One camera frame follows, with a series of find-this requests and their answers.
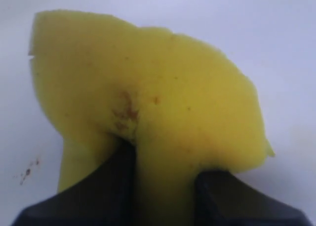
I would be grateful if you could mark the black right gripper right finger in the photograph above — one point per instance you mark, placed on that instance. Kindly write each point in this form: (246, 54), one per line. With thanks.
(221, 199)

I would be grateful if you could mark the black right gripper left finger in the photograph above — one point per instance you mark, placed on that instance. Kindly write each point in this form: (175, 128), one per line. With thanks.
(104, 198)

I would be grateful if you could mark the yellow sponge block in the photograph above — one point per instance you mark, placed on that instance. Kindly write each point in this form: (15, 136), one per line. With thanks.
(179, 101)

